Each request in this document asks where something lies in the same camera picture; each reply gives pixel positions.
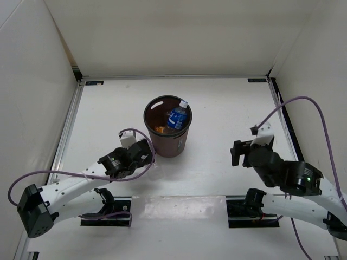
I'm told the orange drink bottle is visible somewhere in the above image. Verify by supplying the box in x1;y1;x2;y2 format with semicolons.
154;126;167;134

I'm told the clear bottle blue label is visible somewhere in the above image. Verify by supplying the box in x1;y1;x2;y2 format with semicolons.
167;100;188;130

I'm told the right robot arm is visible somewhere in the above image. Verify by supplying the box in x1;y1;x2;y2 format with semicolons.
230;140;346;240

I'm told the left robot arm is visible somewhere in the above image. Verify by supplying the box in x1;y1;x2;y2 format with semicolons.
17;139;153;238

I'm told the brown plastic waste bin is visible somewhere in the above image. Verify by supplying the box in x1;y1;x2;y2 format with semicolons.
143;95;192;158

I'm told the right dark corner label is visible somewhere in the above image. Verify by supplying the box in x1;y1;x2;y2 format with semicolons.
247;78;267;83

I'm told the dark corner label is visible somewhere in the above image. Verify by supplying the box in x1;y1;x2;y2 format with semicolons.
247;78;267;83
85;81;104;86

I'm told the left dark corner label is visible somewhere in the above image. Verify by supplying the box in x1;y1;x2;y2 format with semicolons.
85;81;104;86

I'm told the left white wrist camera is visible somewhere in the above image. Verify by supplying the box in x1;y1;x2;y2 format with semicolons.
118;130;137;149

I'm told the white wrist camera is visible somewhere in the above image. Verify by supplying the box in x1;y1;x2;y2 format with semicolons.
250;121;274;146
118;130;137;149

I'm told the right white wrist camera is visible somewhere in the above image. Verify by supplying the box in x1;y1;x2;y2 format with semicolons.
250;121;274;146

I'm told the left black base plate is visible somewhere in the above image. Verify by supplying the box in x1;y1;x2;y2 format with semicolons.
80;197;132;228

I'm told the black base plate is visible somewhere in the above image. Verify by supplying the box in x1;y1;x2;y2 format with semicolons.
226;199;280;229
80;197;132;228

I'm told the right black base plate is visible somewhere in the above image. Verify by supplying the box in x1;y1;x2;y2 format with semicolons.
226;199;280;229

